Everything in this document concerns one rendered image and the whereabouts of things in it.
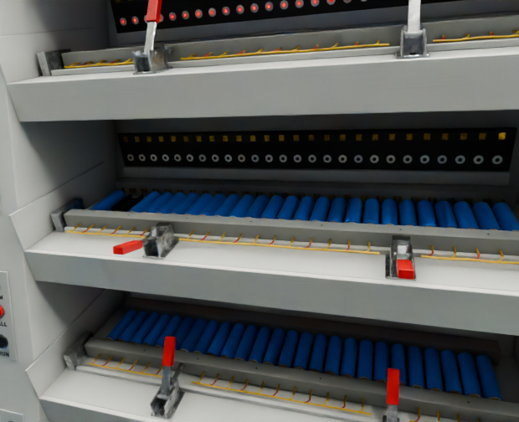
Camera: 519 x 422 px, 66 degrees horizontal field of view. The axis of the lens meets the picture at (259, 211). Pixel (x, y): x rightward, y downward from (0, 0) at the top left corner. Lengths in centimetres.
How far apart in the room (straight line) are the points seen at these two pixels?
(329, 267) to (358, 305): 5
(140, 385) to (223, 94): 40
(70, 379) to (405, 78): 56
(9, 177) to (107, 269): 17
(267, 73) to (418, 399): 39
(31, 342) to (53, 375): 7
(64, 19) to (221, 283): 42
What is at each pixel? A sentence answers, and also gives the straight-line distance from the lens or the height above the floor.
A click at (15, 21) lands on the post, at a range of 60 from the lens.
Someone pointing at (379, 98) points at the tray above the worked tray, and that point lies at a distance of 39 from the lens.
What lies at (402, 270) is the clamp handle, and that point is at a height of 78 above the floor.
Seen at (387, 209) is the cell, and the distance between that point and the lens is 49.
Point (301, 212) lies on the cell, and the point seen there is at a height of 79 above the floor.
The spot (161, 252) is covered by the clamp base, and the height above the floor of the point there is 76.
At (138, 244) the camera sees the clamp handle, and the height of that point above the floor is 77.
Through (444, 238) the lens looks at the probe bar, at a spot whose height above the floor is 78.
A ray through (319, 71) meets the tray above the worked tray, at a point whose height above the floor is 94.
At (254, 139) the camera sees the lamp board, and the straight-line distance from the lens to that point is 57.
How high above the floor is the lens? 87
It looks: 9 degrees down
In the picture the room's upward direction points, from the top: straight up
